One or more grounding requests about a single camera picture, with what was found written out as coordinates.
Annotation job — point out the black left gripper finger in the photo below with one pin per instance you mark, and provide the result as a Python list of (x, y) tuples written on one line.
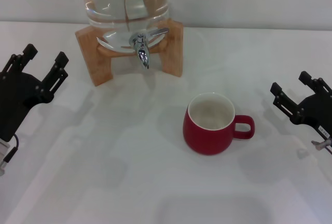
[(29, 50), (61, 59)]

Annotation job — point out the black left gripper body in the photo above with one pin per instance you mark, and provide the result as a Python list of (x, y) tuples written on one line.
[(15, 97)]

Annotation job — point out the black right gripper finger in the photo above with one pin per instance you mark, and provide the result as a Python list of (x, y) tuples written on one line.
[(304, 76), (277, 88)]

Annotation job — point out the chrome faucet with lever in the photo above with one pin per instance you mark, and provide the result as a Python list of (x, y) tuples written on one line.
[(142, 53)]

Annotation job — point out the clear glass water dispenser jar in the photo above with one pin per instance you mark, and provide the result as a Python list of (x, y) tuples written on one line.
[(124, 1)]

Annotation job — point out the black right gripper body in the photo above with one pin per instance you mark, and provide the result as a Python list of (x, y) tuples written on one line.
[(317, 112)]

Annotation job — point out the red ceramic cup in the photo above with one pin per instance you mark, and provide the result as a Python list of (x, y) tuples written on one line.
[(207, 138)]

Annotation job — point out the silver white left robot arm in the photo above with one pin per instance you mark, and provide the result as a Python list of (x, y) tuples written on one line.
[(3, 151)]

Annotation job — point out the wooden dispenser stand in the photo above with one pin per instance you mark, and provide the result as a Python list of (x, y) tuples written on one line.
[(99, 63)]

